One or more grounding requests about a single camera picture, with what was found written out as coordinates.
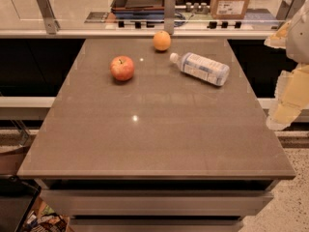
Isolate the clear blue-label plastic bottle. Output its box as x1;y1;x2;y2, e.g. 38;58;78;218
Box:
170;52;230;87

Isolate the dark metal tray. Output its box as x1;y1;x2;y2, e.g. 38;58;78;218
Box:
111;0;164;14

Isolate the metal glass bracket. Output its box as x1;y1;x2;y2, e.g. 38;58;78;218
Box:
36;0;60;35
164;0;176;35
271;0;307;29

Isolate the black bin lower left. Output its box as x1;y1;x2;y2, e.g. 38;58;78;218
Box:
0;176;41;232

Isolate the brown cardboard box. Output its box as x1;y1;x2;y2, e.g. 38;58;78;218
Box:
210;0;250;19

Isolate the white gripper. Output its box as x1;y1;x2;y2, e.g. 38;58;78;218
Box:
264;1;309;131

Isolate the middle metal glass bracket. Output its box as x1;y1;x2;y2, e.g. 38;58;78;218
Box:
164;0;176;35

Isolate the red apple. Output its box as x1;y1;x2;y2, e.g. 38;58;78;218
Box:
110;56;134;81

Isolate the right metal glass bracket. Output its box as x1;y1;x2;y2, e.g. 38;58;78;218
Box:
271;0;307;29

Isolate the orange fruit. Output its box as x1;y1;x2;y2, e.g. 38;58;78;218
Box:
153;31;171;51

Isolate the table drawer front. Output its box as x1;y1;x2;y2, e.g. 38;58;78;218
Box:
41;189;273;217

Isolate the left metal glass bracket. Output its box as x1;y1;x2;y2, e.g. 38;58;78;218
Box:
36;0;60;35

